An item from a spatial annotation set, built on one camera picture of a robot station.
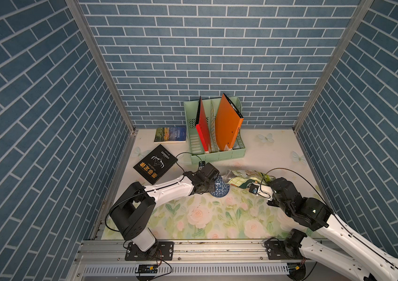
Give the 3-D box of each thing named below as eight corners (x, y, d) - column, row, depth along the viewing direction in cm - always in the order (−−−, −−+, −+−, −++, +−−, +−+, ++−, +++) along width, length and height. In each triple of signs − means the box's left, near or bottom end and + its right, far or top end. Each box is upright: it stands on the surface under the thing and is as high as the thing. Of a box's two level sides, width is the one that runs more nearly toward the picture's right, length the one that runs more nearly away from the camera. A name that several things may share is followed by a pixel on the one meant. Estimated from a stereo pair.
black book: (136, 169, 101) (134, 165, 98) (161, 148, 111) (159, 144, 108) (157, 186, 95) (155, 182, 91) (181, 162, 105) (180, 157, 101)
